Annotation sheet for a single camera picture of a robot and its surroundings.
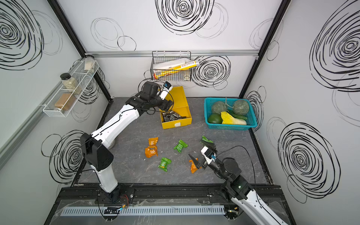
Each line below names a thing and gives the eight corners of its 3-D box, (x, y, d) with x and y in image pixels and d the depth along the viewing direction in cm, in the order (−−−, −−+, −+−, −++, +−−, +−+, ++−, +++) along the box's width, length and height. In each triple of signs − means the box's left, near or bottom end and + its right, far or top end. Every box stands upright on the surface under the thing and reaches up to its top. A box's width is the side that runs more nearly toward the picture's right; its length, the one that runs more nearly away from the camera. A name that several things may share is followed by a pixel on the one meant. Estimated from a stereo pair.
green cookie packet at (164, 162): (157, 167, 85) (157, 166, 84) (163, 157, 89) (162, 156, 88) (166, 171, 84) (166, 170, 82) (171, 161, 88) (171, 160, 86)
